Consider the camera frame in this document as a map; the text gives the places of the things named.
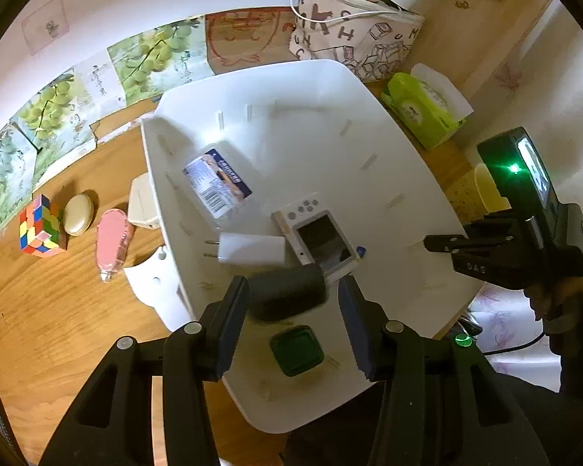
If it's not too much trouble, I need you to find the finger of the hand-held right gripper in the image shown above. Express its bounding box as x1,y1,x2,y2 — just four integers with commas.
466,214,533,246
424,234,536,288

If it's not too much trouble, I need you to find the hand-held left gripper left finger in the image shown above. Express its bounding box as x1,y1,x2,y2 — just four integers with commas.
39,276,251,466

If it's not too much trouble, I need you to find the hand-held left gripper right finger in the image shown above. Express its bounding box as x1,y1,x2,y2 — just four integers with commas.
337,274,550,466

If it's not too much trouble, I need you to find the black rounded case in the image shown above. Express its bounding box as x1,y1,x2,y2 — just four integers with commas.
249,264,328,322

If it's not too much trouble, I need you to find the white charger plug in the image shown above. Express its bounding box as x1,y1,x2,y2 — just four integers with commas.
203,232,287,268

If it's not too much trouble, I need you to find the green bottle with gold cap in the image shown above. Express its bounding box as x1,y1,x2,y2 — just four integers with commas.
269,325,325,377

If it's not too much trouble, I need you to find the white plastic gadget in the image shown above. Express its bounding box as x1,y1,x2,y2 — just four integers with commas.
125,245,185,323

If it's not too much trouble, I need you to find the white handheld game console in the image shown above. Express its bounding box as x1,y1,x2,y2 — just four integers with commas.
272,194,361,282

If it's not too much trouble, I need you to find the clear box with blue label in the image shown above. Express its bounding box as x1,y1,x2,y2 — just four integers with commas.
182,142,253,219

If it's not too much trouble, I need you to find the pink oval case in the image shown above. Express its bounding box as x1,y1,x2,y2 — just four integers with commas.
96,209,134,285

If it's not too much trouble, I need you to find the white plastic tray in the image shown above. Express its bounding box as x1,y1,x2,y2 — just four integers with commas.
140,59,484,434

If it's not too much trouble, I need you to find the round gold compact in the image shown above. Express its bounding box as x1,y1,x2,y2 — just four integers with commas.
62,193,97,236

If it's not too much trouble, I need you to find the multicoloured puzzle cube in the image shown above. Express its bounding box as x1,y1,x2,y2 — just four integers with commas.
19,194,69,257

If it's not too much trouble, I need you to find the person's right hand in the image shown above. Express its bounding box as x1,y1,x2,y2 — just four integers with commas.
525,251,583,323

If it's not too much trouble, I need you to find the cream bear mug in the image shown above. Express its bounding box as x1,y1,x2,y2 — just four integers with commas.
449,164,511,219

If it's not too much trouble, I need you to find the white floral cloth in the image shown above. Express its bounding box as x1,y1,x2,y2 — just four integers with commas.
466,282,564,389

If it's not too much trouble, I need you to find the green tissue pack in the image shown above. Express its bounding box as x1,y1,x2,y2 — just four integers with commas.
380,63,474,151

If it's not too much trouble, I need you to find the beige angular box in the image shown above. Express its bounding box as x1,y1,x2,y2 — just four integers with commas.
127,175,162,230

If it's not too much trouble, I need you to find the person's dark clothing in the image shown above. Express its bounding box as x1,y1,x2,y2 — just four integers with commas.
282,296,583,466

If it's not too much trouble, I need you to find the printed canvas bag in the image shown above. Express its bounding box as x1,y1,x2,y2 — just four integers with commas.
289,0,426,83

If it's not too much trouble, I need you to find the grape print flattened carton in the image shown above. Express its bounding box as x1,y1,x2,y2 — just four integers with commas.
0,123,44,253
7,70,100,161
73,16,215,110

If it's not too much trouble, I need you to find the brown cardboard with red drawing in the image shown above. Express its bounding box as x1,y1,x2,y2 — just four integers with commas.
205,5,302,78

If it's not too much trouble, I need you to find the black cable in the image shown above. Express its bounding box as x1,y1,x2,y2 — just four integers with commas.
459,320,559,356

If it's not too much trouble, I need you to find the pink framed wall sticker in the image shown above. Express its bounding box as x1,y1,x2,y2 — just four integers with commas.
20,0,71,56

